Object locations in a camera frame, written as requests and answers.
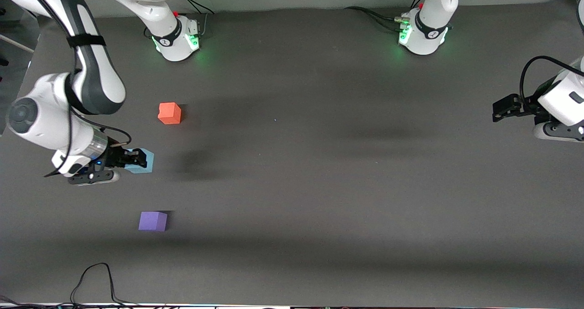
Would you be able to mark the orange foam block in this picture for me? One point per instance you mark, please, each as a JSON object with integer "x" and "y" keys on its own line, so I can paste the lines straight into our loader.
{"x": 169, "y": 113}

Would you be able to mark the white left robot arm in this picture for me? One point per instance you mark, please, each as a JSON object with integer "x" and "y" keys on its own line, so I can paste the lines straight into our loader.
{"x": 431, "y": 12}

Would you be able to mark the thin wooden stick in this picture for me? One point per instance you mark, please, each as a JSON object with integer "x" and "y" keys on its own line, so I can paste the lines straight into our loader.
{"x": 18, "y": 44}

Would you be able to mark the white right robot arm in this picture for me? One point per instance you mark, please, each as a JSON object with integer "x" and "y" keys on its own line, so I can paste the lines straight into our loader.
{"x": 96, "y": 71}

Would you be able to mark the light blue foam block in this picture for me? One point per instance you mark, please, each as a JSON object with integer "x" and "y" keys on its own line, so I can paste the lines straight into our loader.
{"x": 137, "y": 170}

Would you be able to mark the dark grey table mat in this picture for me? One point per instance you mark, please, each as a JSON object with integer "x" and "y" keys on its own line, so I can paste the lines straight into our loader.
{"x": 292, "y": 208}

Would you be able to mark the purple foam block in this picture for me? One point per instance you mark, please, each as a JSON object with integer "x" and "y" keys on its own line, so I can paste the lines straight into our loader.
{"x": 152, "y": 221}

